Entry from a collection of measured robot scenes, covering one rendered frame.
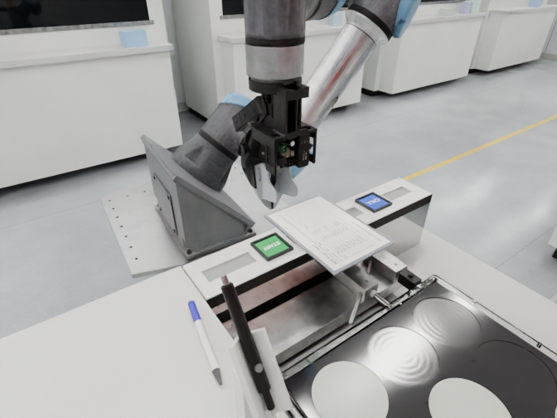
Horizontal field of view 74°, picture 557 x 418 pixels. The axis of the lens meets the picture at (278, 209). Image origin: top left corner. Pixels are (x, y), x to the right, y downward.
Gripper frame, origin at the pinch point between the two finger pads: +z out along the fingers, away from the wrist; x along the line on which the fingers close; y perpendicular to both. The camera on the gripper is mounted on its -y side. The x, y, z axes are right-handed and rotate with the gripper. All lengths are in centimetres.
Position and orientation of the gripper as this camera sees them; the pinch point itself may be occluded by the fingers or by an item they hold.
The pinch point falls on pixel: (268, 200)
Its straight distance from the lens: 61.3
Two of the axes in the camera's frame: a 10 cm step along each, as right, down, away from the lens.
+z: 0.0, 8.4, 5.4
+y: 5.6, 4.5, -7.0
